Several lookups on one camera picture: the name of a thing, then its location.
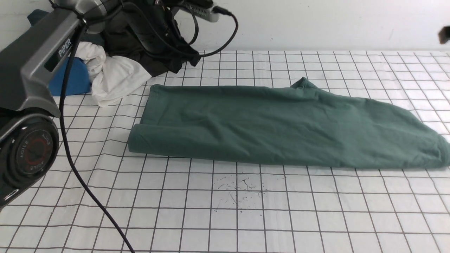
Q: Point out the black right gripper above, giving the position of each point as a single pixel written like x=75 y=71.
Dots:
x=444 y=35

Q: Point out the green long-sleeve shirt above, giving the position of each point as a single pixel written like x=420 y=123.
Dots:
x=300 y=125

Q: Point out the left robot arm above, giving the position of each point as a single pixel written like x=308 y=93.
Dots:
x=29 y=137

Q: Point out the dark olive shirt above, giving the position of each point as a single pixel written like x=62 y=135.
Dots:
x=147 y=33

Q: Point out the white shirt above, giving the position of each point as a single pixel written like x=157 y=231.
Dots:
x=112 y=78

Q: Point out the blue shirt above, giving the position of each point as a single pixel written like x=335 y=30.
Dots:
x=79 y=80

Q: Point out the white grid table cloth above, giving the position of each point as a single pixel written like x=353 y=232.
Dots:
x=180 y=205

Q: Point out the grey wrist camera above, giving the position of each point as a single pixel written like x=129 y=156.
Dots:
x=204 y=9

